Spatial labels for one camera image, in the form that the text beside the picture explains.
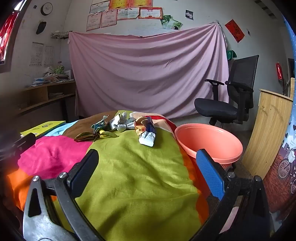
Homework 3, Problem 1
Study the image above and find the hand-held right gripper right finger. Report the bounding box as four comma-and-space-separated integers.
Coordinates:
192, 149, 275, 241

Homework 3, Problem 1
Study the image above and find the pile of papers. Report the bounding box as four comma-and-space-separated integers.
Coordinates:
30, 70, 75, 87

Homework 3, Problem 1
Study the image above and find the red hanging packet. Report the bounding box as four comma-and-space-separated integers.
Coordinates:
276, 61, 284, 80

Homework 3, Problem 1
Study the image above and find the grey crumpled wrapper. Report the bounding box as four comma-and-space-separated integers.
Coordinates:
117, 117, 137, 132

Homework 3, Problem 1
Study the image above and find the round wall clock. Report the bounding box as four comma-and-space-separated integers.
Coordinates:
41, 2, 53, 16

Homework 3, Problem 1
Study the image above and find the pink hanging sheet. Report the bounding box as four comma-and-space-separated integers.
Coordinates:
69, 22, 229, 119

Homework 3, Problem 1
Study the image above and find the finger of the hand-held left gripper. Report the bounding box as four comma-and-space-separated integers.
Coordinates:
0, 134, 36, 160

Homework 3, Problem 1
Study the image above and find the wire wall rack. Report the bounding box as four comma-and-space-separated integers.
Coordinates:
51, 31, 72, 40

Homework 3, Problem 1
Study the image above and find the light wooden cabinet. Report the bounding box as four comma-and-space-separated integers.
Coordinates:
242, 89, 294, 180

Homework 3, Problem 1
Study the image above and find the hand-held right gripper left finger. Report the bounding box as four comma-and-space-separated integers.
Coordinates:
23, 149, 104, 241

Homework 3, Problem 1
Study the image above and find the teal wrapper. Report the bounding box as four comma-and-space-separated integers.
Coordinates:
91, 115, 109, 133

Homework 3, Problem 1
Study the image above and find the yellow book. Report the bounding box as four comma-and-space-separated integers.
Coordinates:
20, 120, 66, 138

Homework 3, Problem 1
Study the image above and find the silver wrapper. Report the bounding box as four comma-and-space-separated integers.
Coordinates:
109, 112, 127, 131

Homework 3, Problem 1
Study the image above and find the wooden shelf desk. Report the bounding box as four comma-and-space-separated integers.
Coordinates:
14, 80, 77, 116

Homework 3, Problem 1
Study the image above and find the red window curtain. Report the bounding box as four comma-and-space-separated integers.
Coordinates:
0, 9, 21, 72

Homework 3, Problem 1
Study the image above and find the pink plastic basin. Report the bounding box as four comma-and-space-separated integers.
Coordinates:
174, 123, 243, 171

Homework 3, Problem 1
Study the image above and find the black office chair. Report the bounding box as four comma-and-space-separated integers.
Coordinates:
194, 55, 259, 129

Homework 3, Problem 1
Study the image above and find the white wall calendar sheet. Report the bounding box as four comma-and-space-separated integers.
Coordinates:
44, 46, 54, 66
30, 42, 44, 66

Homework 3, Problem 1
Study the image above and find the group of wall certificates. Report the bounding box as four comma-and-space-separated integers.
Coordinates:
86, 0, 163, 32

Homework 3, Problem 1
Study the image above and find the white blue sachet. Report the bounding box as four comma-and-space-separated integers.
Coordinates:
138, 116, 156, 147

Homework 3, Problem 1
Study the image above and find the colourful patchwork blanket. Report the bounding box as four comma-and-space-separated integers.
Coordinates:
5, 111, 211, 237

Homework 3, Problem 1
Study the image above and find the black hanging pouch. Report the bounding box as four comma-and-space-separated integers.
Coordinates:
36, 20, 47, 35

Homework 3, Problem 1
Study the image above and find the red diamond wall poster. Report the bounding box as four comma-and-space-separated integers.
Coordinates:
225, 19, 245, 43

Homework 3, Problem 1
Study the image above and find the orange gold wrapper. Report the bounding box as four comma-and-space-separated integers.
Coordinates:
135, 116, 148, 136

